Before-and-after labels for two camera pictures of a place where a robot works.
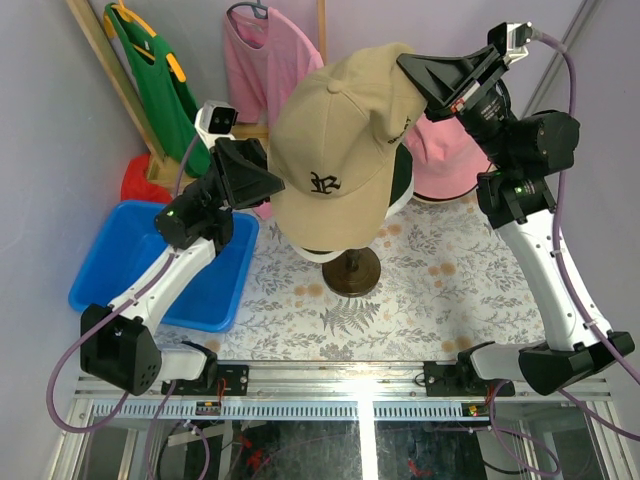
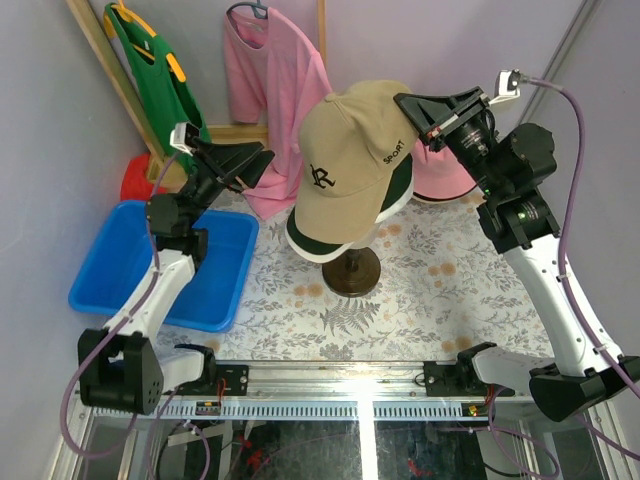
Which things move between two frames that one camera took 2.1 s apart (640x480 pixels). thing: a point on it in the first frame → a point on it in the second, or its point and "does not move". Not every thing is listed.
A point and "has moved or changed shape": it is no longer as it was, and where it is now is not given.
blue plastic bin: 127,243 does not move
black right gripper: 436,81 → 430,112
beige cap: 332,147 has moved or changed shape
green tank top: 167,100 does not move
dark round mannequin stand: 355,273 does not move
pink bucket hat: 446,160 does not move
